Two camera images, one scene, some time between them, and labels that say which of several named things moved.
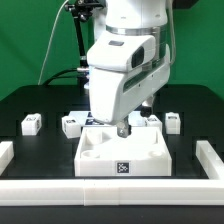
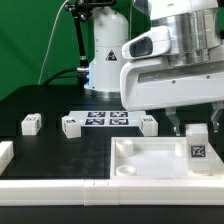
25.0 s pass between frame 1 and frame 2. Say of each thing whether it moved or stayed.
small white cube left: stayed
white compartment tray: moved
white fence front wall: stayed
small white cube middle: stayed
